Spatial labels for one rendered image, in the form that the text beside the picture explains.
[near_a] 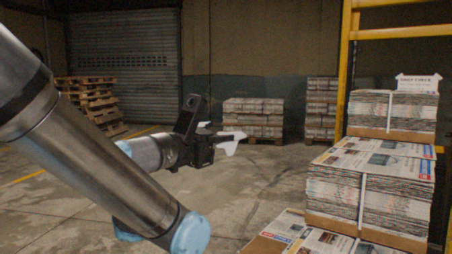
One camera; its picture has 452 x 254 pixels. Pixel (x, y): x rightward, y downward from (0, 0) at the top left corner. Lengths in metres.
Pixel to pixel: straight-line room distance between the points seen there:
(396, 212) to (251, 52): 6.73
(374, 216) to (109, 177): 0.90
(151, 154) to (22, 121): 0.30
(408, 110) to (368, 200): 0.64
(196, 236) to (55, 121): 0.27
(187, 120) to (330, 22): 6.97
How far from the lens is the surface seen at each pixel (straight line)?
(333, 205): 1.14
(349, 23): 2.21
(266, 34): 7.58
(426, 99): 1.61
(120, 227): 0.62
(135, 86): 8.53
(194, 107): 0.66
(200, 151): 0.68
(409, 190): 1.08
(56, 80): 7.24
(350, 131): 1.66
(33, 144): 0.36
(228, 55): 7.68
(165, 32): 8.17
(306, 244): 1.08
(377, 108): 1.63
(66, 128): 0.36
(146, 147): 0.59
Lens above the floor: 1.38
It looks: 11 degrees down
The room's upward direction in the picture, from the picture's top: straight up
